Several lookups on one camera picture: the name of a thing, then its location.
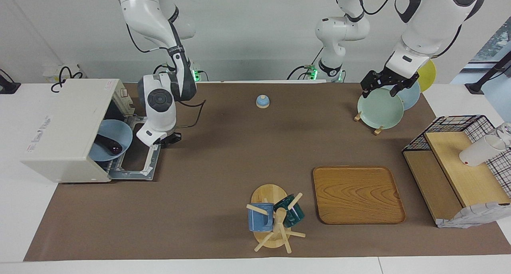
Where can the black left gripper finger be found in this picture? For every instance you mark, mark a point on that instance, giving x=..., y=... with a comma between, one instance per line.
x=365, y=92
x=395, y=90

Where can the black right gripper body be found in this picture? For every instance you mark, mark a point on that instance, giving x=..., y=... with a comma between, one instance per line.
x=171, y=138

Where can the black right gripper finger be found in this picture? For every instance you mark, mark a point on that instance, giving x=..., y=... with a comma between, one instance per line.
x=158, y=145

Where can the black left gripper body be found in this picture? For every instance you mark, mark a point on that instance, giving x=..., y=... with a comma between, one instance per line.
x=384, y=79

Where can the glass oven door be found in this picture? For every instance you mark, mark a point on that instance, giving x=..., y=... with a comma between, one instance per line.
x=137, y=174

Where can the light blue plate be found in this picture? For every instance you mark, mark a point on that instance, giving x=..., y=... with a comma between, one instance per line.
x=115, y=130

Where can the dark purple eggplant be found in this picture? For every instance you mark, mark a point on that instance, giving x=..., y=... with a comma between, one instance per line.
x=112, y=146

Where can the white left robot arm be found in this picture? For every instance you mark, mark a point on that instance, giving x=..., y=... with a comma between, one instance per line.
x=427, y=22

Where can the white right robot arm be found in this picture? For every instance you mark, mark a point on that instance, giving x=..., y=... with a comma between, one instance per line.
x=159, y=114

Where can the white toaster oven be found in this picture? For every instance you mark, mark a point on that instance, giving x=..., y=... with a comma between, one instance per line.
x=56, y=126

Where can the blue racked plate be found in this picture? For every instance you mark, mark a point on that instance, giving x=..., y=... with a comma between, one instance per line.
x=411, y=97

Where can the pale green plate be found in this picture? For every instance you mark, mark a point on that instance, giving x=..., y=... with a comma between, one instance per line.
x=380, y=110

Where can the yellow plate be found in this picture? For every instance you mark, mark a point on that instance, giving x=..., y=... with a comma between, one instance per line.
x=429, y=74

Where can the wooden plate rack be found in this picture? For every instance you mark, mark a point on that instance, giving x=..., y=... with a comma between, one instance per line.
x=377, y=131

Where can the brown table mat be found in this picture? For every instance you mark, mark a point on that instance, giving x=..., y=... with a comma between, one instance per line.
x=223, y=210

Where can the small blue bell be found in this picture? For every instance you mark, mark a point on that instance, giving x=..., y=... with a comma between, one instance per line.
x=262, y=102

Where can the wooden serving tray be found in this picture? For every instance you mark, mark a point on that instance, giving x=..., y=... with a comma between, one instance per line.
x=359, y=194

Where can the white cup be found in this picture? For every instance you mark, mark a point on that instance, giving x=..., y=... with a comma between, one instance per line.
x=477, y=152

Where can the wooden mug tree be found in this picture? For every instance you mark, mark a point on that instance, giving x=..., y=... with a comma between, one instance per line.
x=271, y=192

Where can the wooden shelf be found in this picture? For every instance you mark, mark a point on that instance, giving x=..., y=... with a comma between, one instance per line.
x=471, y=178

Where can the clear glass cup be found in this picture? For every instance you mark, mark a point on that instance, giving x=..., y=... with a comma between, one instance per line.
x=506, y=131

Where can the blue mug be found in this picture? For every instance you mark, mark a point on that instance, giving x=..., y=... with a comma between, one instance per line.
x=258, y=220

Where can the dark green mug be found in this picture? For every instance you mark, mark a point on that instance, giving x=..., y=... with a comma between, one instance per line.
x=294, y=216

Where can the grey patterned cloth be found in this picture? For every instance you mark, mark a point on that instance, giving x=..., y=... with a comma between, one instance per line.
x=471, y=216

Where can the black table clamp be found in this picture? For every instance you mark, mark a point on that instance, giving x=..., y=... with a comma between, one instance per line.
x=8, y=88

